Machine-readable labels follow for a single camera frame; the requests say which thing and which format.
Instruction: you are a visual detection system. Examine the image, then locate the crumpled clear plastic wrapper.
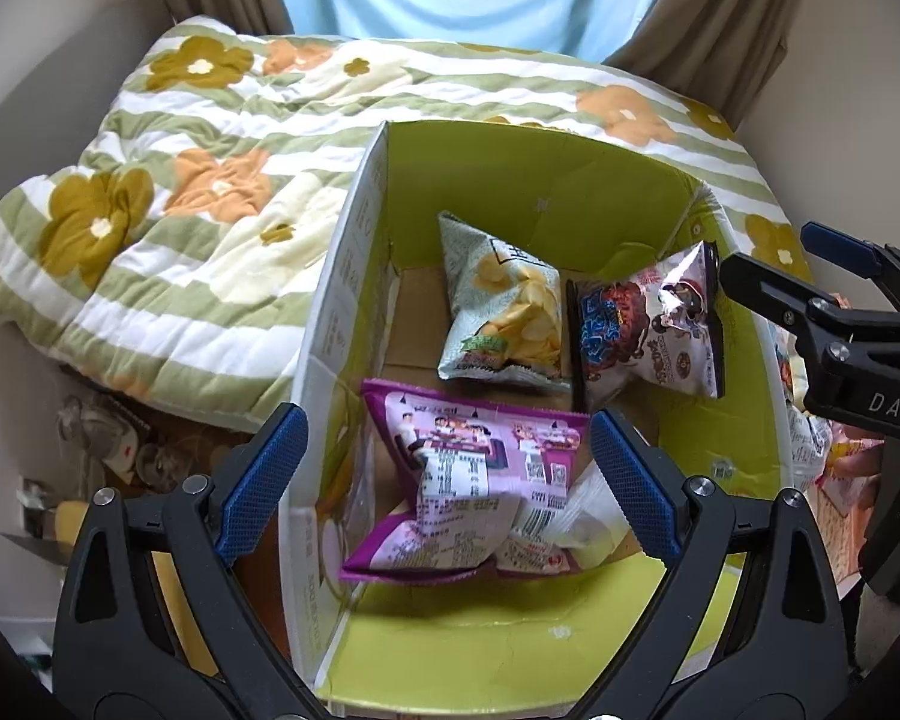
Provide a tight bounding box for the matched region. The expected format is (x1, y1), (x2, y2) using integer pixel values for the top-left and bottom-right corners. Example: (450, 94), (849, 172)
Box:
(56, 390), (155, 488)

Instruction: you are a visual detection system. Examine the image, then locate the purple snack bag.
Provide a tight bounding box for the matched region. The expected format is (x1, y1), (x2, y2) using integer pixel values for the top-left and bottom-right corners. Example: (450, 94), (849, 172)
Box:
(341, 379), (593, 586)

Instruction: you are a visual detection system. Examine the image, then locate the yellow flat item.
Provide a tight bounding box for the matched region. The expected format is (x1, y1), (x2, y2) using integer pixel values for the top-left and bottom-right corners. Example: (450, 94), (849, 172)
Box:
(56, 502), (218, 676)

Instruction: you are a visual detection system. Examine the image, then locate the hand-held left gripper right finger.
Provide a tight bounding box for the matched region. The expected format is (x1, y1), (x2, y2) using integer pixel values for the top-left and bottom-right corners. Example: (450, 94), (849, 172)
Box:
(570, 409), (848, 720)

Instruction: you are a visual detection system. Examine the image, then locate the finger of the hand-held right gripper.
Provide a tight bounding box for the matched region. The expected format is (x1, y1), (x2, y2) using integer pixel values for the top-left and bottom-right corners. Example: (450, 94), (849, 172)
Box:
(801, 221), (900, 316)
(720, 251), (900, 376)

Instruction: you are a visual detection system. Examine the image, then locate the green-lined cardboard box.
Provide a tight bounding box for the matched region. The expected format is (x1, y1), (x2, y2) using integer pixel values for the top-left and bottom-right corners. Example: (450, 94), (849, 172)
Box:
(277, 120), (826, 717)

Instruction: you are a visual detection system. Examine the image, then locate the silver dark printed snack bag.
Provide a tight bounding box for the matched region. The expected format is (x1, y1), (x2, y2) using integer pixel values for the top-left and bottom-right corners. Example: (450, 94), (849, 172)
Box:
(566, 240), (727, 413)

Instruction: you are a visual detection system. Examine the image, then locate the small grey box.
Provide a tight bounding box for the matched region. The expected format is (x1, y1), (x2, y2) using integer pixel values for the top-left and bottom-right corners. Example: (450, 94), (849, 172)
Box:
(16, 476), (68, 563)

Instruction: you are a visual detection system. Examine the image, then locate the white snack packet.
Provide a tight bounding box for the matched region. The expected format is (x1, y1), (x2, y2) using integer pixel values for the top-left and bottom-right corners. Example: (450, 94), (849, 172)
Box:
(780, 360), (835, 496)

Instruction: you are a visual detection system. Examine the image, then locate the grey-green potato chip bag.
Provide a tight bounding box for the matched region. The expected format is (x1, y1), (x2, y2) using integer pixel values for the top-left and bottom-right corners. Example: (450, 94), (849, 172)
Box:
(436, 211), (575, 393)

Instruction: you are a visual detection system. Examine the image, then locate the green striped floral blanket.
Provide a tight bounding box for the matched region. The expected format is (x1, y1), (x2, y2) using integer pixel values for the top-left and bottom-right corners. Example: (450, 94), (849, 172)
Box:
(0, 15), (815, 436)

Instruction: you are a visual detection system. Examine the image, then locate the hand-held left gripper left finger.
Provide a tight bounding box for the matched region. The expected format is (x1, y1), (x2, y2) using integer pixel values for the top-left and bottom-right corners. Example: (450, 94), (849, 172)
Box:
(52, 401), (331, 720)

